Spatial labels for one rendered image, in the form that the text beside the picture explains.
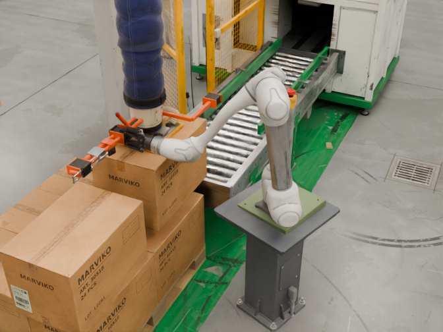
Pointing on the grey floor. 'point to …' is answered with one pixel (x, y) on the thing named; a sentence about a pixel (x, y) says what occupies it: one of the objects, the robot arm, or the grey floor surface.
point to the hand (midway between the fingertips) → (120, 134)
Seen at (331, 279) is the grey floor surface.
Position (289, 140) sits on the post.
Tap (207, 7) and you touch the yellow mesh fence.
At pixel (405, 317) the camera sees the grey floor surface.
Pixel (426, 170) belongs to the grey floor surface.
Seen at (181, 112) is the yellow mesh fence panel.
